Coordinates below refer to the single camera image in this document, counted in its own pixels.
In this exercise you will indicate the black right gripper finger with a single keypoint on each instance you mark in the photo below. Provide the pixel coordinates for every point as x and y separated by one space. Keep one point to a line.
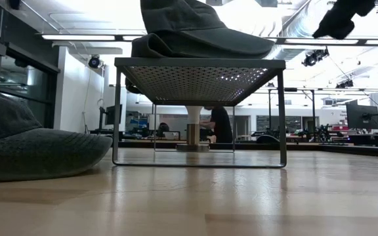
335 26

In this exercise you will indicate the grey baseball cap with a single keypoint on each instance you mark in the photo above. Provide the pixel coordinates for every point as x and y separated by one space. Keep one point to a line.
28 154
146 47
192 19

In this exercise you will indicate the large black monitor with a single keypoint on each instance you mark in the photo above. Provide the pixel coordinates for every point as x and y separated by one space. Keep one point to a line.
361 116

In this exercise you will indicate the red box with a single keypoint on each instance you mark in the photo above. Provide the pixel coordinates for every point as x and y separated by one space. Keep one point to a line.
340 128

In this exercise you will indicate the background black robot arms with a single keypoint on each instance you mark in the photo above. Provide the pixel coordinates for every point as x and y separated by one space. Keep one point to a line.
322 132

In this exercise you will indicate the dark domed object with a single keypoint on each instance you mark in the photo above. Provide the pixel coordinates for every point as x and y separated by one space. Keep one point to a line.
267 139

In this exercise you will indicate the grey perforated metal riser stand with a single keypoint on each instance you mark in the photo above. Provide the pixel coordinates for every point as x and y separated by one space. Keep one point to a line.
195 62

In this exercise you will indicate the person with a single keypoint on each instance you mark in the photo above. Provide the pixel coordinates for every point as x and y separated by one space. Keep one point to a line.
222 124

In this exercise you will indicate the black office chair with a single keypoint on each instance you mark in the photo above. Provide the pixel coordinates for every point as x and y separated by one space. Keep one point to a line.
162 129

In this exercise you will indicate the blue storage bins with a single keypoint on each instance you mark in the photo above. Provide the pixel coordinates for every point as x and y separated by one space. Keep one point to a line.
139 124

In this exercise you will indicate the small black monitor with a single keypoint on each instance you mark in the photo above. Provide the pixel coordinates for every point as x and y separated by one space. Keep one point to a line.
114 114

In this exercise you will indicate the black ceiling-mounted camera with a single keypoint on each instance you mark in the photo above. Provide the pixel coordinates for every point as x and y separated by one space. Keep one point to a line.
313 58
344 84

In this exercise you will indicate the silver ventilation duct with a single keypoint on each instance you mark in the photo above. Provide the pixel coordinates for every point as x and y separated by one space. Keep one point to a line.
294 23

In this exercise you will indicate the black tall frame stand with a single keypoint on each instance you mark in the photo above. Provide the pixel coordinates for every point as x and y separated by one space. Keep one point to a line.
269 108

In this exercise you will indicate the black table edge rail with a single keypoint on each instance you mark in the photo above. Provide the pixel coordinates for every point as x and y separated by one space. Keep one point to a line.
274 145

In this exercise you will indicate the black dome security camera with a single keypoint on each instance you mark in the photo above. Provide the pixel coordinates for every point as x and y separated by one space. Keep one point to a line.
94 61

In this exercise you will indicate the ceiling light rail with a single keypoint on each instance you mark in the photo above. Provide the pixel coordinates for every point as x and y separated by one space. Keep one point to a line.
77 37

